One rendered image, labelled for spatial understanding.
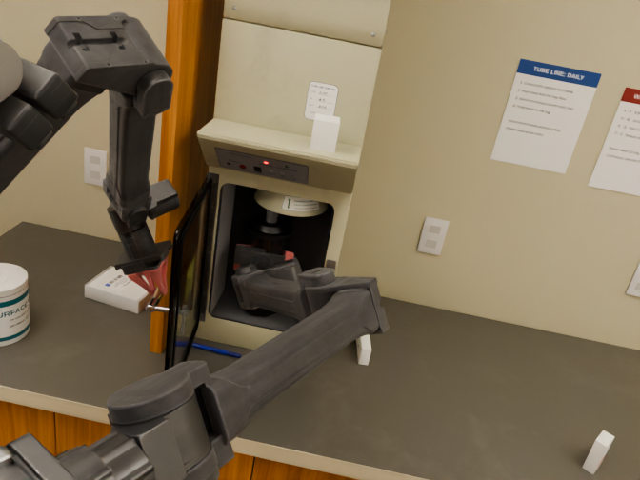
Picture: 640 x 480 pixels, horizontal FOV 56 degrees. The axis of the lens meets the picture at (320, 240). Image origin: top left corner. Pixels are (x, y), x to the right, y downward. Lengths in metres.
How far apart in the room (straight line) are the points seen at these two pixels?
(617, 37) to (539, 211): 0.49
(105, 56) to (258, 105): 0.60
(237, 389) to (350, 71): 0.78
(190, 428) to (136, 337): 1.00
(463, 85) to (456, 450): 0.92
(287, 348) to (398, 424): 0.77
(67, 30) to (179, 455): 0.46
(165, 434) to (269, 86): 0.86
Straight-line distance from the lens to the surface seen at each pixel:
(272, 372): 0.66
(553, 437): 1.57
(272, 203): 1.36
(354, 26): 1.23
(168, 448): 0.55
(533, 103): 1.72
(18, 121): 0.59
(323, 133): 1.18
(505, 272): 1.89
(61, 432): 1.51
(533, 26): 1.69
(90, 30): 0.75
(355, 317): 0.78
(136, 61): 0.74
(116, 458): 0.53
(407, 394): 1.51
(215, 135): 1.20
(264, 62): 1.26
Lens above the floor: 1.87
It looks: 26 degrees down
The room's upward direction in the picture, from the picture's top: 11 degrees clockwise
